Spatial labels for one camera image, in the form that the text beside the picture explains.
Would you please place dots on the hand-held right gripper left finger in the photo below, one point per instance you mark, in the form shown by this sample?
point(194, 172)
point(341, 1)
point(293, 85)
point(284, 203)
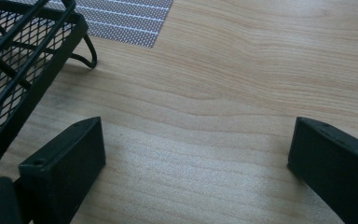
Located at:
point(62, 168)

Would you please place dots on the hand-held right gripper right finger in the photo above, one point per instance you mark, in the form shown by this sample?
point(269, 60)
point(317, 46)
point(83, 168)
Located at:
point(332, 161)

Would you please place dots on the grey striped placemat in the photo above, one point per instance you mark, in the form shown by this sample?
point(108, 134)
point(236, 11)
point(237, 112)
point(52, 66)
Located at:
point(130, 21)

